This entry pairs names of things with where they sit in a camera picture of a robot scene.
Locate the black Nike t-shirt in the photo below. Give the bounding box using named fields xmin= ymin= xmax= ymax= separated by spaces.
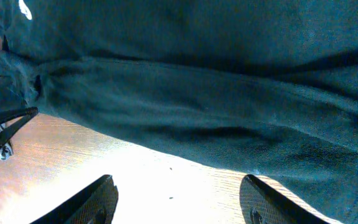
xmin=0 ymin=0 xmax=358 ymax=223

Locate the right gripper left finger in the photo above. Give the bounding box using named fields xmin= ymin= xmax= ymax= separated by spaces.
xmin=32 ymin=175 xmax=119 ymax=224

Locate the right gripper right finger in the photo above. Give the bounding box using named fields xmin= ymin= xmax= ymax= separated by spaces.
xmin=239 ymin=174 xmax=328 ymax=224

